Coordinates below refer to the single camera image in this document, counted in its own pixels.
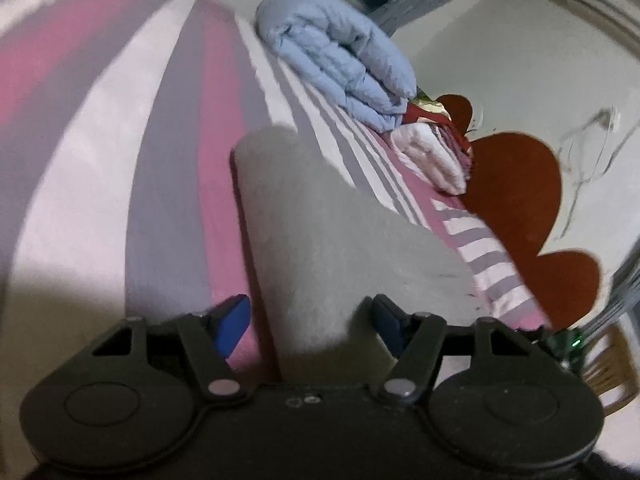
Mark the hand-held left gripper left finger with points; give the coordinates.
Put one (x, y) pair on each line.
(232, 325)

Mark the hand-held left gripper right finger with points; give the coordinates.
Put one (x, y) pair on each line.
(391, 326)

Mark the grey pants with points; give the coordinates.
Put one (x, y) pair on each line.
(325, 230)

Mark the wooden chair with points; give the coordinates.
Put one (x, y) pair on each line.
(610, 375)

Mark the grey metal rack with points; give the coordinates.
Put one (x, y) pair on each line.
(620, 305)

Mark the grey white striped pillow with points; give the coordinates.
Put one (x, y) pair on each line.
(485, 260)

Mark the red cloud-shaped headboard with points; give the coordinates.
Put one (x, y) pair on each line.
(515, 195)

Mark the folded red white blanket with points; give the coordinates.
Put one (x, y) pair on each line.
(435, 157)

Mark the pink striped bed sheet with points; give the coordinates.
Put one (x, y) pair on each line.
(75, 110)

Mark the folded light blue duvet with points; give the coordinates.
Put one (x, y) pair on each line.
(340, 55)

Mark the white wall fixture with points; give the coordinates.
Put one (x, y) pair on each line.
(605, 5)

